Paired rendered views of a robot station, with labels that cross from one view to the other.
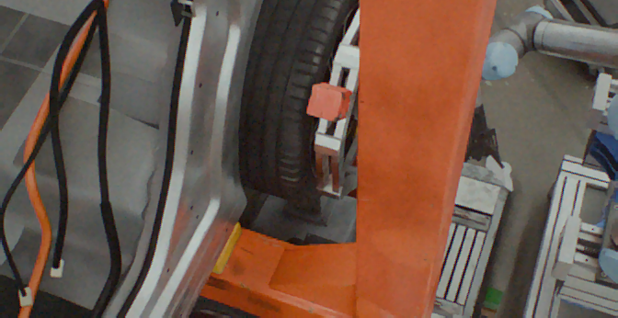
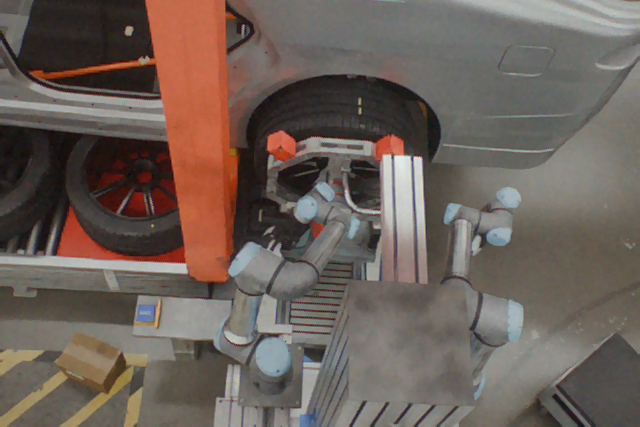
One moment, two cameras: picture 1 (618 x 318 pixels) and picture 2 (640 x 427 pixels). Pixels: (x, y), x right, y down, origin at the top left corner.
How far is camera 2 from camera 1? 182 cm
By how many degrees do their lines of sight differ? 31
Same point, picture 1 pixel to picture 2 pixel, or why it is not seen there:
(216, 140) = (234, 98)
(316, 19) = (323, 116)
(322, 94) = (277, 137)
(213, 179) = not seen: hidden behind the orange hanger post
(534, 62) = (536, 356)
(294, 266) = not seen: hidden behind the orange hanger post
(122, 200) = not seen: hidden behind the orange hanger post
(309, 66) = (294, 125)
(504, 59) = (304, 208)
